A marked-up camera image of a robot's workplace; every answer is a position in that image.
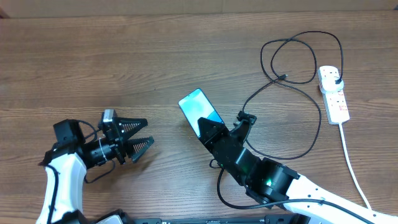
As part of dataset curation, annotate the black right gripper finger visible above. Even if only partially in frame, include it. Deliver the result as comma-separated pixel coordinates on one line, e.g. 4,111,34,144
198,118,229,145
237,111,257,124

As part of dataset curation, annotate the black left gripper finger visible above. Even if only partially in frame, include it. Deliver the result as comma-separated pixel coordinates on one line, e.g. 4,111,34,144
116,118,148,139
126,136,154,163

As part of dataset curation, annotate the Samsung Galaxy smartphone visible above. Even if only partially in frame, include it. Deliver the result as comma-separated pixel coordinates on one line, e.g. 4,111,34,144
178,88,223,138

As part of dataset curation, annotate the black USB charging cable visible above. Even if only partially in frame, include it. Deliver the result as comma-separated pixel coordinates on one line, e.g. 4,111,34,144
241,30,345,161

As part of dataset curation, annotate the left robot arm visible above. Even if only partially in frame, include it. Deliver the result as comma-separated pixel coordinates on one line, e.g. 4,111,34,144
37,117,154,223

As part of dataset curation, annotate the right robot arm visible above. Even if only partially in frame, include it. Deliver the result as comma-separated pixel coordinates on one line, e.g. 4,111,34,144
198,112,397,223

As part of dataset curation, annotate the white charger plug adapter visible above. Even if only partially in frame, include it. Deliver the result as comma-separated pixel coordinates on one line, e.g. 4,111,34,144
319,76,344,94

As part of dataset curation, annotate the white power extension strip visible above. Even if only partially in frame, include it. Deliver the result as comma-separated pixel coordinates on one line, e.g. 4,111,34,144
317,65,351,126

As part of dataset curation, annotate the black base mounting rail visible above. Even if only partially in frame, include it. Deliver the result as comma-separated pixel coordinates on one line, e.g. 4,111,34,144
93,208,312,224

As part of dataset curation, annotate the white power strip cord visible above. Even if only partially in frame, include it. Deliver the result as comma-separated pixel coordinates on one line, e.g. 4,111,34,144
338,123,373,211

